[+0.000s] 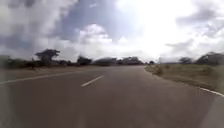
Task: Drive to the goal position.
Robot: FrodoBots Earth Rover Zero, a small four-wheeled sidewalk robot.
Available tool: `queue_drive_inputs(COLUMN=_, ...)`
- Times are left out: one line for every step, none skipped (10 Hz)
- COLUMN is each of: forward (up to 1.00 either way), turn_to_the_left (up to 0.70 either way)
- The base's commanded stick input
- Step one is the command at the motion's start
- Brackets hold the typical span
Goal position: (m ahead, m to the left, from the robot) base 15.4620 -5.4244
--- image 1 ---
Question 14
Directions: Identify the row of distant trees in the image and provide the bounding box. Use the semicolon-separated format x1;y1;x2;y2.
0;48;224;70

